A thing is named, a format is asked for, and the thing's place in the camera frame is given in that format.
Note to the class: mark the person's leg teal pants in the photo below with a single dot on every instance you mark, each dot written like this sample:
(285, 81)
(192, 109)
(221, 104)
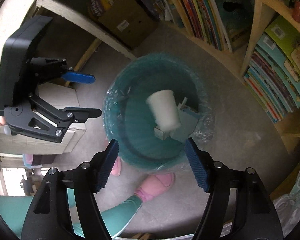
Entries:
(115, 217)
(5, 210)

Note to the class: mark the pink and blue cloth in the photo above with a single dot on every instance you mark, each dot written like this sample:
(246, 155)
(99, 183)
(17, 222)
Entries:
(31, 161)

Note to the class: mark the yellow round bag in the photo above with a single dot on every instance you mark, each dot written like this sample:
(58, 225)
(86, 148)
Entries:
(102, 0)

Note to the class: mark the white box with line drawing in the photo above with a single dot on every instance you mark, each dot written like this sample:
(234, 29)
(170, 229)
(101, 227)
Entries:
(161, 133)

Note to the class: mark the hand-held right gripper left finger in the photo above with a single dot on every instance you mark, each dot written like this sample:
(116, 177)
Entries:
(107, 162)

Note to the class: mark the brown cardboard box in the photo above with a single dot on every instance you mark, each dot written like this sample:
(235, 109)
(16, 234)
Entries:
(130, 22)

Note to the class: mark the grey swirl patterned cloth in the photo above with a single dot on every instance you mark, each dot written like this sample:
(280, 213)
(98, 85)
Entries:
(297, 205)

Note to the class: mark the teal waste bin with liner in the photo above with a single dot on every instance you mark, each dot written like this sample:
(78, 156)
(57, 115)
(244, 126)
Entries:
(205, 130)

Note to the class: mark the teal trash bin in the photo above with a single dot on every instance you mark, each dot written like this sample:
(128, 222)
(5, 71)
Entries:
(145, 150)

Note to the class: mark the wooden bookshelf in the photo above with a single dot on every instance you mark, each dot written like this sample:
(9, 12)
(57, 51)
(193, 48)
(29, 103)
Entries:
(255, 30)

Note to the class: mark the white and blue box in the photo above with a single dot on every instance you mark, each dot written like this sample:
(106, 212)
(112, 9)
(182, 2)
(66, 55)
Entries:
(187, 125)

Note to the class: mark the cream paper cup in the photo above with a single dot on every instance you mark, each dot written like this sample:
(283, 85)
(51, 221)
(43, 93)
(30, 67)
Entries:
(163, 110)

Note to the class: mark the pink slipper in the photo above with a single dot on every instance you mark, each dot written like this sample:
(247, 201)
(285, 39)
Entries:
(116, 168)
(160, 181)

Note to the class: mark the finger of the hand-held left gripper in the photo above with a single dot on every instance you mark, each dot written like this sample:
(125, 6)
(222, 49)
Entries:
(75, 113)
(80, 77)

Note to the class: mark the beige storage box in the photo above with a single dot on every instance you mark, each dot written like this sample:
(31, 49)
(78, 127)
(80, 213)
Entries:
(65, 92)

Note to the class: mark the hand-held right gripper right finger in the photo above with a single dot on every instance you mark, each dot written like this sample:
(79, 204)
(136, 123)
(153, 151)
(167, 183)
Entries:
(197, 165)

